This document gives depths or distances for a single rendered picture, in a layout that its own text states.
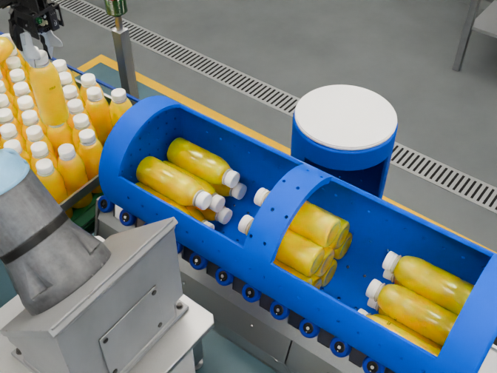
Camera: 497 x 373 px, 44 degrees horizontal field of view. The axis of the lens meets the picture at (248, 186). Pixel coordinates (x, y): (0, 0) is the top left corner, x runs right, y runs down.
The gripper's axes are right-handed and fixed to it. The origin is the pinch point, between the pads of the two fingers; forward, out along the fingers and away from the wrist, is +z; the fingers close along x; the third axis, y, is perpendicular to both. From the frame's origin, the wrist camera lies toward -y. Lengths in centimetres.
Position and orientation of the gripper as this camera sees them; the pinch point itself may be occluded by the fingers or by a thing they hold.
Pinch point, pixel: (38, 56)
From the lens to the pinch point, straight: 149.9
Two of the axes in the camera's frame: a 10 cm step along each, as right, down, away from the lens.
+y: 8.1, 4.2, -4.2
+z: 0.0, 7.1, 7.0
